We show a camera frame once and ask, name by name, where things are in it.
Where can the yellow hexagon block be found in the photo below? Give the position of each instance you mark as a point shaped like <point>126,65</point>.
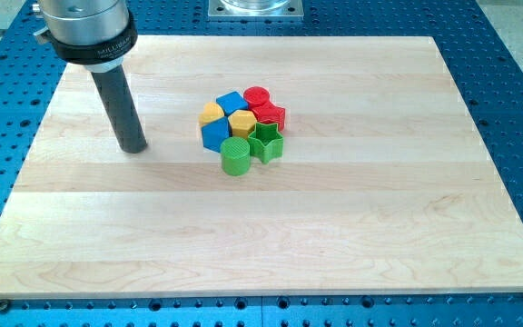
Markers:
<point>242,123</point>

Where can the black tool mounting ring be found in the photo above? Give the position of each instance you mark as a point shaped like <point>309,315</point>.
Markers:
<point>98,41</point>

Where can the green cylinder block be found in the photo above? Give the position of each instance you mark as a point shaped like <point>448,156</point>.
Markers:
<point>235,154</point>

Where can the blue cube block front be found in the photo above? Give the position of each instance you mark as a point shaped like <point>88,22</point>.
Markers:
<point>215,133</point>

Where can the light wooden board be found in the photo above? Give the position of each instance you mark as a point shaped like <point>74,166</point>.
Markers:
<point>384,185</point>

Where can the blue cube block rear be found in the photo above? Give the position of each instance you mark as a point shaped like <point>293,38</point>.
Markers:
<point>232,102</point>

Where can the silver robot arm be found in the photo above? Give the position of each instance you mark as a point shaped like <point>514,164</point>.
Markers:
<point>77,8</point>

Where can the yellow heart block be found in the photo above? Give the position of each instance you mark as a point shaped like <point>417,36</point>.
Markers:
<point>211,112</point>

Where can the red cylinder block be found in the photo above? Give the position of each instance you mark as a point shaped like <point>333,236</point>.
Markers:
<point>256,96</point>

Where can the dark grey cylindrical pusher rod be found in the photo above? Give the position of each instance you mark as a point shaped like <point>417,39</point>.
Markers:
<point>114,90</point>

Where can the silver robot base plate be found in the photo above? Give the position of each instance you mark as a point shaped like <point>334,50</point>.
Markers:
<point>229,9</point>

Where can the blue cube block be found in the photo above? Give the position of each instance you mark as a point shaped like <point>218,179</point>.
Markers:
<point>215,133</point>
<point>232,102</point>

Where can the red pentagon block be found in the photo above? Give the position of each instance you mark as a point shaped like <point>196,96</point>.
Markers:
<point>270,113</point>

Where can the board stop screw left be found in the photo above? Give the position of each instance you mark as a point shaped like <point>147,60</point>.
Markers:
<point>5,305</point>

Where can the green star block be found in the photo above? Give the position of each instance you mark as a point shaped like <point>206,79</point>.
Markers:
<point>266,142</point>

